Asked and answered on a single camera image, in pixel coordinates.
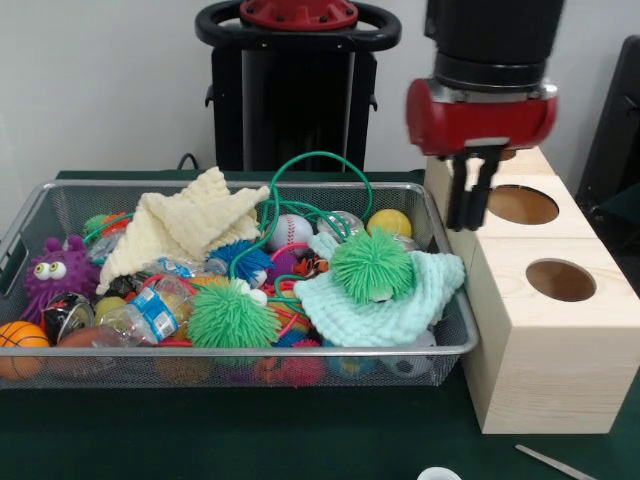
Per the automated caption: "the green spiky rubber ball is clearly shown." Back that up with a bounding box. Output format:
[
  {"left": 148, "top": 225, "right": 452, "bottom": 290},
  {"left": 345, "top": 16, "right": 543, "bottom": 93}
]
[{"left": 329, "top": 227, "right": 416, "bottom": 305}]

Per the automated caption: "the crushed bottle with blue label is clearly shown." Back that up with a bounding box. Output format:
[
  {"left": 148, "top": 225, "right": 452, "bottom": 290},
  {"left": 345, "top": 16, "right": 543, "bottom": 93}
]
[{"left": 97, "top": 284, "right": 181, "bottom": 348}]

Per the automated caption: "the white toy baseball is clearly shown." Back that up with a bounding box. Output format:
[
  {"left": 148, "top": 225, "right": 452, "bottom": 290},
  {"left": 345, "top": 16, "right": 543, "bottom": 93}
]
[{"left": 266, "top": 213, "right": 315, "bottom": 253}]

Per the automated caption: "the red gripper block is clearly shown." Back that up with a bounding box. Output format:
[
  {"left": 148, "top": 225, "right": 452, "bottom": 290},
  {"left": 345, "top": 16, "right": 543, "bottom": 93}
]
[{"left": 405, "top": 77, "right": 560, "bottom": 231}]

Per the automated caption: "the green spiky ball with eyes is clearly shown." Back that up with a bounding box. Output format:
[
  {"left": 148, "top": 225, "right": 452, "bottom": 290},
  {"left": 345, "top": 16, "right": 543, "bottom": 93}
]
[{"left": 188, "top": 277, "right": 284, "bottom": 350}]

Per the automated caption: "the orange toy basketball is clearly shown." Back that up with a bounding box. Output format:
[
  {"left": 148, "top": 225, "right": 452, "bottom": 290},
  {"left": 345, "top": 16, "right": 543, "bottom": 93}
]
[{"left": 0, "top": 321, "right": 52, "bottom": 381}]

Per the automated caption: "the yellow green tennis ball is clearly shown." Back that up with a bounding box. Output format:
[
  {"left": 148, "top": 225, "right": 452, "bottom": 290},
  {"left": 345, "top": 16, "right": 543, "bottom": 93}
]
[{"left": 93, "top": 295, "right": 127, "bottom": 324}]

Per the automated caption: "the soda can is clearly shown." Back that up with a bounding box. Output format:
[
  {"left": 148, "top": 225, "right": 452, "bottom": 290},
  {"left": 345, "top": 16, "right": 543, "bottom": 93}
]
[{"left": 42, "top": 291, "right": 96, "bottom": 346}]

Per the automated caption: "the wooden box with three holes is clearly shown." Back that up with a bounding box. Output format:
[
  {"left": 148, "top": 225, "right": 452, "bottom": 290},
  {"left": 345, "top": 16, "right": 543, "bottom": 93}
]
[{"left": 423, "top": 147, "right": 640, "bottom": 435}]

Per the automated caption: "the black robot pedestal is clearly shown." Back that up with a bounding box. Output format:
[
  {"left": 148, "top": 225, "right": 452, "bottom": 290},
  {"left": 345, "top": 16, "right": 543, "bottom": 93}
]
[{"left": 194, "top": 0, "right": 403, "bottom": 174}]

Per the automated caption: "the mint green knitted cloth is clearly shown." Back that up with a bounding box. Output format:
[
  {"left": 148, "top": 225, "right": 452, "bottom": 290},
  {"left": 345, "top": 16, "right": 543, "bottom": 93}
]
[{"left": 294, "top": 232, "right": 466, "bottom": 349}]

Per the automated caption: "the cream knitted cloth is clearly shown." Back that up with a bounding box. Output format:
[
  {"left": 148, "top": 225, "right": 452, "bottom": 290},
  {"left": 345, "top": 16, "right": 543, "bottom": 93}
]
[{"left": 94, "top": 166, "right": 271, "bottom": 296}]

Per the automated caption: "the purple spiky monster toy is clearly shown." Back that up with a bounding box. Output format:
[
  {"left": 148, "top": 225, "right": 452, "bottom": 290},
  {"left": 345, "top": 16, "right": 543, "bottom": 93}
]
[{"left": 19, "top": 234, "right": 101, "bottom": 326}]

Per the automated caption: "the wire mesh bin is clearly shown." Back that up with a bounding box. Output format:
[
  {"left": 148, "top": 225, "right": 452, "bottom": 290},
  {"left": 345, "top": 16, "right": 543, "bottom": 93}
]
[{"left": 0, "top": 180, "right": 480, "bottom": 392}]

